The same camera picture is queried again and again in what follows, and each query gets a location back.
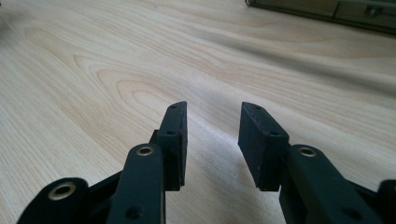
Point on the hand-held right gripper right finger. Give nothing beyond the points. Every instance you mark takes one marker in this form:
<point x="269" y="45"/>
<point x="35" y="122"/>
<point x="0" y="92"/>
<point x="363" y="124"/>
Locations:
<point x="264" y="149"/>

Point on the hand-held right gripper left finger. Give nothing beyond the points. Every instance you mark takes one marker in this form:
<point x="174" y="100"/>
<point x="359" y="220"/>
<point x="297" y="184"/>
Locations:
<point x="172" y="146"/>

